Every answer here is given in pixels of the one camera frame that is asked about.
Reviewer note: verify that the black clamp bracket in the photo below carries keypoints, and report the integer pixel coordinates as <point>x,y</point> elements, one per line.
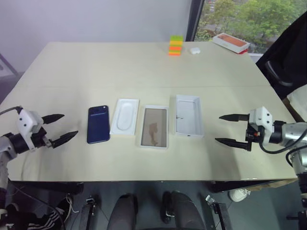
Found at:
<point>89,210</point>
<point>219,213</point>

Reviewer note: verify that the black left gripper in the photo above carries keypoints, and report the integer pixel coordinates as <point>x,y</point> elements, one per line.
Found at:
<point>40,139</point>

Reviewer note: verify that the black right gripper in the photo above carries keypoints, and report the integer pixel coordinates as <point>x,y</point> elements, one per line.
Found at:
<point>254,134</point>

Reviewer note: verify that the dark metal stand frame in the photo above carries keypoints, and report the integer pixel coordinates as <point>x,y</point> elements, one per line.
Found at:
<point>8,67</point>

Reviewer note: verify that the dark blue smartphone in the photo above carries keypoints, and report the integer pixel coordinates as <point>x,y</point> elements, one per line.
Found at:
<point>98,124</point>

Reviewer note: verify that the white phone box lid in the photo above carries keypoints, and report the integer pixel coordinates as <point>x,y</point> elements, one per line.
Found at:
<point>189,116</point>

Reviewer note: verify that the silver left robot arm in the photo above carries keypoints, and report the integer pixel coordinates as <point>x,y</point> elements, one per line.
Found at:
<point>9,146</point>

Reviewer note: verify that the black white striped shoe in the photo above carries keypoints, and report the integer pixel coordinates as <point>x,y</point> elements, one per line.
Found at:
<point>46,220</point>

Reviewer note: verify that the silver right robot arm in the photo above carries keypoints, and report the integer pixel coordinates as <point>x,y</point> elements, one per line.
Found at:
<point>291,134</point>

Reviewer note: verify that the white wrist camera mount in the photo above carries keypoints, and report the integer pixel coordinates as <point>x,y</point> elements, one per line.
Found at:
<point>28,121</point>
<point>260,116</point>

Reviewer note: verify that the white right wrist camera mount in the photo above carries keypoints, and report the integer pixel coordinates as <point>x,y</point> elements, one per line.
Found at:
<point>260,116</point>

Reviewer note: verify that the dark rounded shape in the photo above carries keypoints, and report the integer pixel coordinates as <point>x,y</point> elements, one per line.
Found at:
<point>182,210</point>
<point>124,213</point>

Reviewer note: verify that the white sneaker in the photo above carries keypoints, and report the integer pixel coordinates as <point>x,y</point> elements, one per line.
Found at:
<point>238,195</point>

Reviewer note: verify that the black office chair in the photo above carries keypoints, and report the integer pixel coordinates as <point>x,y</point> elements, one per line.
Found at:
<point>283,60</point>

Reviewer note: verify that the white box bottom tray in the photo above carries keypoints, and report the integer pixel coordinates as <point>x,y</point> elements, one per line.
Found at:
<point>154,127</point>

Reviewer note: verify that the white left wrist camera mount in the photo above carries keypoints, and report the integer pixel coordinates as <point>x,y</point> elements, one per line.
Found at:
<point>28,121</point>

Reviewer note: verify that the red object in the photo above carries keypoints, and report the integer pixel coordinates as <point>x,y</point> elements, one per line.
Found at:
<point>243,51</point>

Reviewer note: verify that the cream fabric cushion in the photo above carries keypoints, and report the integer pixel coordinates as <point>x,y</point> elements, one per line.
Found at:
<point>297,103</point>

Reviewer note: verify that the white plastic tray insert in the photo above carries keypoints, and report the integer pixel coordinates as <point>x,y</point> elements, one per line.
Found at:
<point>124,117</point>

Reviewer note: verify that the orange and white box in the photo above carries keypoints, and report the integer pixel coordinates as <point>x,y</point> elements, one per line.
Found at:
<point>230,42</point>

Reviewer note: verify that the dark window frame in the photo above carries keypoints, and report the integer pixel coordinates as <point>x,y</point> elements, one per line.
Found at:
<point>195,19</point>

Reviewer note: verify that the green orange block stack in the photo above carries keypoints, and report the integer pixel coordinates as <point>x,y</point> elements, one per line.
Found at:
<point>176,45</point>

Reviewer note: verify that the white earbuds case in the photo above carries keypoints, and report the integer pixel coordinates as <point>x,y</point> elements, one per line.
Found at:
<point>194,50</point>

